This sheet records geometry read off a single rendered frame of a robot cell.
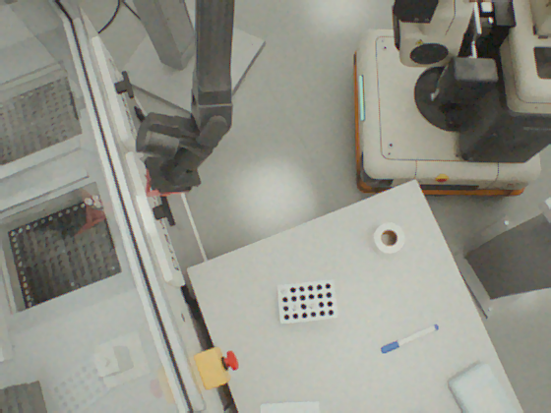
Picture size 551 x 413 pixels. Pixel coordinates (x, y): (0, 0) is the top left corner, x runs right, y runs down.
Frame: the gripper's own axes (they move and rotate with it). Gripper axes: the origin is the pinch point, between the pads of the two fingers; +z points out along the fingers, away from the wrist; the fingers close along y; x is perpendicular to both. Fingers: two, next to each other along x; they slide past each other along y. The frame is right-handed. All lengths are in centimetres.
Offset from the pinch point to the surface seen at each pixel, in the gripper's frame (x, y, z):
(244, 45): -87, -86, 45
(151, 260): 14.6, 6.3, -2.3
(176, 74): -84, -61, 64
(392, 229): 22, -43, -19
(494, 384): 61, -49, -24
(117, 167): -5.1, 7.6, -1.6
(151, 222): 5.8, 2.0, 1.9
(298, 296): 28.2, -24.3, -2.7
